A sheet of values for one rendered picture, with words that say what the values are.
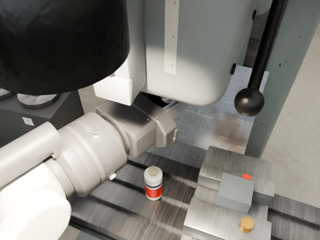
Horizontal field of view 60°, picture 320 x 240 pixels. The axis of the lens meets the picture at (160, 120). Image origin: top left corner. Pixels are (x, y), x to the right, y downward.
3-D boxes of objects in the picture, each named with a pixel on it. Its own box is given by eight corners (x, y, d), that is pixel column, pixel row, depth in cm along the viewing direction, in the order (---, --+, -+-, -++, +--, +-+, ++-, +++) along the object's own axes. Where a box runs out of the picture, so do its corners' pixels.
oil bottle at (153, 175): (158, 203, 64) (158, 177, 56) (142, 197, 65) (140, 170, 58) (165, 188, 67) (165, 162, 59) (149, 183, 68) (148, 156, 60)
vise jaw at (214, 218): (263, 263, 49) (269, 255, 46) (181, 233, 52) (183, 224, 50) (266, 231, 53) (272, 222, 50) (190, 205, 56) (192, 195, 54)
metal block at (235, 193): (244, 220, 53) (251, 205, 49) (213, 210, 54) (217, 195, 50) (247, 196, 56) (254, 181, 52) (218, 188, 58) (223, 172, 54)
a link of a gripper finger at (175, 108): (184, 106, 45) (157, 126, 42) (185, 91, 43) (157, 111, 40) (192, 111, 44) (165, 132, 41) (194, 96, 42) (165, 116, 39)
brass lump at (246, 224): (250, 235, 48) (253, 230, 47) (238, 230, 49) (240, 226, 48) (252, 223, 50) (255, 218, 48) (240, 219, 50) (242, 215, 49)
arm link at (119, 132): (180, 109, 36) (106, 164, 29) (176, 155, 42) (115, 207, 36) (116, 69, 42) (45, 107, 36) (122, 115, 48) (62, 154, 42)
